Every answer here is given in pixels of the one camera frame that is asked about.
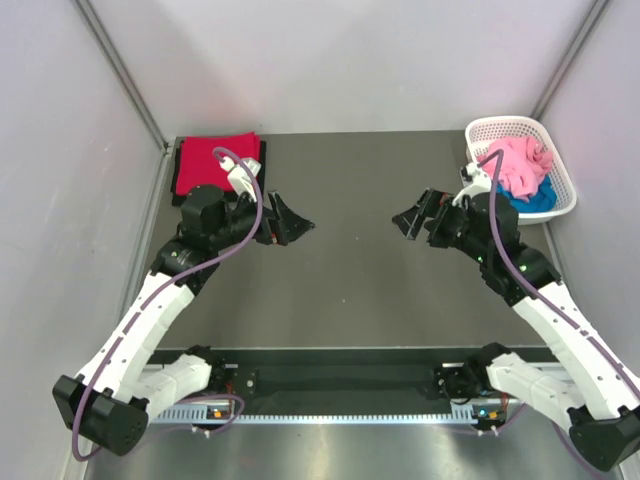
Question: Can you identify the white plastic basket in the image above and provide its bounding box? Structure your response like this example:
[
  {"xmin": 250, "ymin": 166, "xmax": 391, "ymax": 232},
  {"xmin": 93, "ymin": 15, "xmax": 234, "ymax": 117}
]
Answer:
[{"xmin": 465, "ymin": 116, "xmax": 577, "ymax": 225}]

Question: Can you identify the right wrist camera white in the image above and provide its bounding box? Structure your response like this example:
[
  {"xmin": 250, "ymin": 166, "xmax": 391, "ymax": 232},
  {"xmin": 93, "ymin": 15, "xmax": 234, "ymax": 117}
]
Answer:
[{"xmin": 453, "ymin": 162, "xmax": 492, "ymax": 205}]

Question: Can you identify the blue t shirt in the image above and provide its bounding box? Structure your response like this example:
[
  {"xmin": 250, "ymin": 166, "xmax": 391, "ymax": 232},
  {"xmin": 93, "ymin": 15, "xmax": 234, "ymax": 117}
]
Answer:
[{"xmin": 497, "ymin": 175, "xmax": 557, "ymax": 214}]

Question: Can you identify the folded black t shirt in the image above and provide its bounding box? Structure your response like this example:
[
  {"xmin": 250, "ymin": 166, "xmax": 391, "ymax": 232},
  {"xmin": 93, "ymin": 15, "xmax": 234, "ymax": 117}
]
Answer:
[{"xmin": 170, "ymin": 132, "xmax": 267, "ymax": 207}]

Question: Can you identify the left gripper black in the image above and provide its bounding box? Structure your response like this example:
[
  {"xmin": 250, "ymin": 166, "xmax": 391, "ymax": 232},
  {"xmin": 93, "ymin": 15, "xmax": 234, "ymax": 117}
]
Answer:
[{"xmin": 209, "ymin": 188, "xmax": 314, "ymax": 251}]

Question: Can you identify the pink t shirt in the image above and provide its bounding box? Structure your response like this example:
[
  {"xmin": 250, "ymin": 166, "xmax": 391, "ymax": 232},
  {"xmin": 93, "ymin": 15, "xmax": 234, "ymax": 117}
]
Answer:
[{"xmin": 477, "ymin": 136, "xmax": 553, "ymax": 203}]

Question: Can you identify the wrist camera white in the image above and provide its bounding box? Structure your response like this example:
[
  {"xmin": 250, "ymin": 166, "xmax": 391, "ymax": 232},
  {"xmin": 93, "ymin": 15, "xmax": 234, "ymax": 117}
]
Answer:
[
  {"xmin": 453, "ymin": 162, "xmax": 492, "ymax": 205},
  {"xmin": 219, "ymin": 156, "xmax": 261, "ymax": 202}
]

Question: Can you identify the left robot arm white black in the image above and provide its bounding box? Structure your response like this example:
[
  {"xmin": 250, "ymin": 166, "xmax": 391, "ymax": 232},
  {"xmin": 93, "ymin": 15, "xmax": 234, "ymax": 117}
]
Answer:
[{"xmin": 52, "ymin": 185, "xmax": 315, "ymax": 456}]

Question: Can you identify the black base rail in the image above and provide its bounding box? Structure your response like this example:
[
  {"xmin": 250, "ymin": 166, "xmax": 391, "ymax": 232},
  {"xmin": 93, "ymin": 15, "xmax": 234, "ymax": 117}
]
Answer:
[{"xmin": 144, "ymin": 348, "xmax": 561, "ymax": 415}]

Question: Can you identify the folded red t shirt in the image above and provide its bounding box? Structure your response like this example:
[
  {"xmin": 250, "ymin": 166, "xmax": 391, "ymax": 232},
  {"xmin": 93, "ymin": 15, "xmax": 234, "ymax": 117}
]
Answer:
[{"xmin": 172, "ymin": 132, "xmax": 263, "ymax": 197}]

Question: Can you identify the grey slotted cable duct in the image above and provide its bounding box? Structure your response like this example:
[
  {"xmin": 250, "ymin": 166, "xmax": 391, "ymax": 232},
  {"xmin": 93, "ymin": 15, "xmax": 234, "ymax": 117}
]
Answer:
[{"xmin": 151, "ymin": 402, "xmax": 506, "ymax": 427}]

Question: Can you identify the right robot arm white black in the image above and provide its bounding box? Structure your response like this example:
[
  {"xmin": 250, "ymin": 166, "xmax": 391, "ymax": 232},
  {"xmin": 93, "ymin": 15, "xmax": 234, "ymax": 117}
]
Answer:
[{"xmin": 392, "ymin": 189, "xmax": 639, "ymax": 472}]

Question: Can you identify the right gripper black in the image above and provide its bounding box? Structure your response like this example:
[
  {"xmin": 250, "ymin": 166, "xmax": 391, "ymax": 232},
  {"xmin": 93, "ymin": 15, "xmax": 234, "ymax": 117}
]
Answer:
[{"xmin": 392, "ymin": 187, "xmax": 490, "ymax": 263}]

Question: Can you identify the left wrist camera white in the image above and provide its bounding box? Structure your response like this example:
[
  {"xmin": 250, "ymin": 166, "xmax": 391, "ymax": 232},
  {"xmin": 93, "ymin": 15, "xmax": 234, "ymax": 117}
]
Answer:
[{"xmin": 219, "ymin": 156, "xmax": 261, "ymax": 202}]

